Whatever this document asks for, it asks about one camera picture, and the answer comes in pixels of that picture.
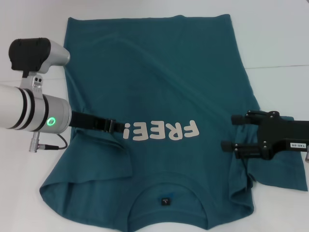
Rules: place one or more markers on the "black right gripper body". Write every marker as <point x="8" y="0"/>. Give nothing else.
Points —
<point x="282" y="135"/>

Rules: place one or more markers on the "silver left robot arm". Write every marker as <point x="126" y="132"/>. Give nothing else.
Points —
<point x="29" y="111"/>

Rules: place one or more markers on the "teal t-shirt with white print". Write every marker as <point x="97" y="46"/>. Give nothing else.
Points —
<point x="154" y="72"/>

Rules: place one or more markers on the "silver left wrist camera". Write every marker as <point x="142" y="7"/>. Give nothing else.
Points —
<point x="48" y="55"/>

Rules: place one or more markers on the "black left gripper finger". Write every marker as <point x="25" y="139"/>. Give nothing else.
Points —
<point x="118" y="127"/>

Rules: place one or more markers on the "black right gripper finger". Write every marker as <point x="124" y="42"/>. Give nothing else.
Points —
<point x="241" y="119"/>
<point x="248" y="151"/>

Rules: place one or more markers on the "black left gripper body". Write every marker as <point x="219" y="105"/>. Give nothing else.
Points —
<point x="89" y="123"/>

